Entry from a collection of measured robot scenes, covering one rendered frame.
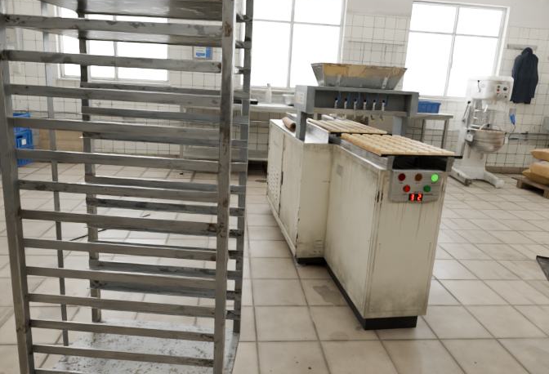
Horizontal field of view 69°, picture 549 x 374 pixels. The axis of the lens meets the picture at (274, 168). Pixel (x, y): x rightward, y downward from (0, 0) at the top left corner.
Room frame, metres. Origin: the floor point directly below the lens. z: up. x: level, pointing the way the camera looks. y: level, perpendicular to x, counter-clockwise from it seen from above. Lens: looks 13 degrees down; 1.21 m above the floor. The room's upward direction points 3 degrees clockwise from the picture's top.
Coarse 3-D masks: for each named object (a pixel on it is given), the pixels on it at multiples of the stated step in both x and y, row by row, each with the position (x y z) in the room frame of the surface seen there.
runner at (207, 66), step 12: (12, 60) 1.11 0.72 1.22; (24, 60) 1.11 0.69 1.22; (36, 60) 1.11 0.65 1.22; (48, 60) 1.11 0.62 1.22; (60, 60) 1.10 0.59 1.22; (72, 60) 1.10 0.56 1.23; (84, 60) 1.10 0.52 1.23; (96, 60) 1.10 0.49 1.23; (108, 60) 1.10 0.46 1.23; (120, 60) 1.10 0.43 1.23; (132, 60) 1.10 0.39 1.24; (144, 60) 1.10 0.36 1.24; (156, 60) 1.10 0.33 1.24; (168, 60) 1.09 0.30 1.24; (180, 60) 1.09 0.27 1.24; (192, 60) 1.09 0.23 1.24; (204, 60) 1.09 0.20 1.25; (216, 72) 1.09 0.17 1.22
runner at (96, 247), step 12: (24, 240) 1.11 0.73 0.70; (36, 240) 1.11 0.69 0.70; (48, 240) 1.11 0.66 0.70; (60, 240) 1.11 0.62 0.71; (96, 252) 1.10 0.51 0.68; (108, 252) 1.10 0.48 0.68; (120, 252) 1.10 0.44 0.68; (132, 252) 1.10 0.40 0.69; (144, 252) 1.10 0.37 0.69; (156, 252) 1.10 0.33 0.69; (168, 252) 1.09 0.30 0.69; (180, 252) 1.09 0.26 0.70; (192, 252) 1.09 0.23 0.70; (204, 252) 1.09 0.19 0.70
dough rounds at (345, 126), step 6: (312, 120) 2.97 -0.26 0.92; (318, 126) 2.79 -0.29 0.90; (324, 126) 2.64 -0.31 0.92; (330, 126) 2.69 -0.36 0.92; (336, 126) 2.69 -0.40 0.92; (342, 126) 2.70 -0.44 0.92; (348, 126) 2.72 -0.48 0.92; (354, 126) 2.78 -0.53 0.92; (360, 126) 2.84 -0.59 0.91; (366, 126) 2.79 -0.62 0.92; (360, 132) 2.49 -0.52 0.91; (366, 132) 2.48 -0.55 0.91; (372, 132) 2.49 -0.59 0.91; (378, 132) 2.53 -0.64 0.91; (384, 132) 2.50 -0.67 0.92
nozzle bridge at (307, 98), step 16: (304, 96) 2.46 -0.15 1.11; (320, 96) 2.51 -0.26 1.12; (336, 96) 2.53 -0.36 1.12; (352, 96) 2.55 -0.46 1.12; (384, 96) 2.59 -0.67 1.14; (400, 96) 2.61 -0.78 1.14; (416, 96) 2.53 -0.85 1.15; (304, 112) 2.51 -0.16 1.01; (320, 112) 2.46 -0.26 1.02; (336, 112) 2.48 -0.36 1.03; (352, 112) 2.50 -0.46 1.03; (368, 112) 2.52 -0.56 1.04; (384, 112) 2.54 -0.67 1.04; (400, 112) 2.56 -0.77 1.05; (416, 112) 2.54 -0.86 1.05; (304, 128) 2.52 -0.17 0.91; (400, 128) 2.64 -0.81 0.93
